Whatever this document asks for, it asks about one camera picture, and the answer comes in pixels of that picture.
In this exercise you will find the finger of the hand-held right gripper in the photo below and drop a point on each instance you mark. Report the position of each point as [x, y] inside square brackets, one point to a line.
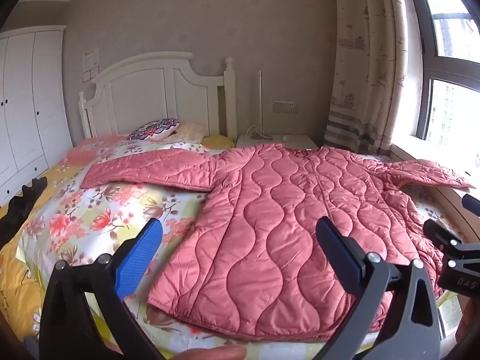
[472, 204]
[442, 234]

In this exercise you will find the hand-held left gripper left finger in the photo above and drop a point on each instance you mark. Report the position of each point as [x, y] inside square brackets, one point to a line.
[140, 258]

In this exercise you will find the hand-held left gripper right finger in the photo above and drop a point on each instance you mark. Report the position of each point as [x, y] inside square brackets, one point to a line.
[339, 258]

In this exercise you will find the pink quilted jacket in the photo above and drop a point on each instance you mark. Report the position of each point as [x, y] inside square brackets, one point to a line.
[262, 232]

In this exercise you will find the person's right hand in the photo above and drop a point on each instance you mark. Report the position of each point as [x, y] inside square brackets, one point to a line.
[467, 326]

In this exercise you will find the person's left hand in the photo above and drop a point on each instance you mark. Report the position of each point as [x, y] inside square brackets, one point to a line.
[210, 354]

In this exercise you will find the floral bedsheet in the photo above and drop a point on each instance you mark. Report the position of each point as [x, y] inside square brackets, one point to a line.
[93, 213]

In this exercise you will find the white nightstand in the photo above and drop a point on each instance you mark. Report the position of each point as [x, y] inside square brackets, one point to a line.
[296, 141]

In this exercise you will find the purple patterned pillow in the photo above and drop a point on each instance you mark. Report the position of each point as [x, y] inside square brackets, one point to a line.
[153, 129]

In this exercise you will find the black cloth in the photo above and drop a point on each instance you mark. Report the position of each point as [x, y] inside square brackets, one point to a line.
[18, 206]

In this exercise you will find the beige pillow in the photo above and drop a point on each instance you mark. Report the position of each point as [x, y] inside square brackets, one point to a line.
[191, 132]

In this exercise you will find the yellow pillow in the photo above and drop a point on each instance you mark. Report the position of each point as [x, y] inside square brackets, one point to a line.
[219, 141]

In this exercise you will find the dark framed window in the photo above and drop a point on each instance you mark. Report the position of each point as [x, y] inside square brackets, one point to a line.
[423, 63]

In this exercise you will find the white wooden headboard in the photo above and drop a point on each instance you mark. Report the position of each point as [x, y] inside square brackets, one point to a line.
[142, 93]

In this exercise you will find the metal lamp pole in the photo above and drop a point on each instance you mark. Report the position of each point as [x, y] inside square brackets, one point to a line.
[260, 101]

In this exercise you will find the printed beige curtain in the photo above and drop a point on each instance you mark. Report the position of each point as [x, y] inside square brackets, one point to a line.
[360, 63]

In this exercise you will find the white wardrobe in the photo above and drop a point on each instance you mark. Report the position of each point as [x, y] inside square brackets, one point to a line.
[26, 101]

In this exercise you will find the beige wall socket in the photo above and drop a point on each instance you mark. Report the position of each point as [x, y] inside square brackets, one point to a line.
[285, 107]

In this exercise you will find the white wall switches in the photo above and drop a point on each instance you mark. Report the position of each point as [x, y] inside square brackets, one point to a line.
[91, 75]

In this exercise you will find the white wall paper notice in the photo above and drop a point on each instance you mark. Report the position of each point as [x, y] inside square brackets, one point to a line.
[91, 59]

